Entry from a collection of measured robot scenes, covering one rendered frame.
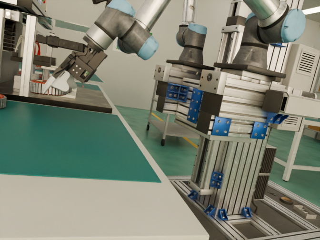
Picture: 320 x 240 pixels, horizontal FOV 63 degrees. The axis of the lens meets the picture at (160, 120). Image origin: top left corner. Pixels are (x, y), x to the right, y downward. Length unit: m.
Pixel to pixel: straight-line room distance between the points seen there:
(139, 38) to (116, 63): 5.79
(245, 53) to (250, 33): 0.08
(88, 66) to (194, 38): 0.91
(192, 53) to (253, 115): 0.56
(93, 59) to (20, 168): 0.45
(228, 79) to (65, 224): 0.89
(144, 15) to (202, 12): 6.38
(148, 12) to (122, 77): 5.69
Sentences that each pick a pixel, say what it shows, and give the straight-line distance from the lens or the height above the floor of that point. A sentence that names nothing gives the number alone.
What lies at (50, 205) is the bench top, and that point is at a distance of 0.38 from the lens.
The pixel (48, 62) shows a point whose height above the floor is 0.90.
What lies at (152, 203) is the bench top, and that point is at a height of 0.75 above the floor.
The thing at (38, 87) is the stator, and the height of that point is 0.83.
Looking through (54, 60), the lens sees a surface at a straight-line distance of 1.46.
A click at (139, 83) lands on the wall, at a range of 6.73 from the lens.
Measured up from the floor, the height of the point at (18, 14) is 1.05.
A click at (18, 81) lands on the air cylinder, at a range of 1.23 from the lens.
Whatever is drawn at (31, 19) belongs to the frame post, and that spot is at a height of 1.04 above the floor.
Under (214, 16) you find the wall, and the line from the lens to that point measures 7.47.
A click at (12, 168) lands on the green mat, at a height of 0.75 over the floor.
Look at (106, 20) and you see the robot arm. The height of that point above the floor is 1.06.
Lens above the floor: 0.93
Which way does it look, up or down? 10 degrees down
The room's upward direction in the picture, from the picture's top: 11 degrees clockwise
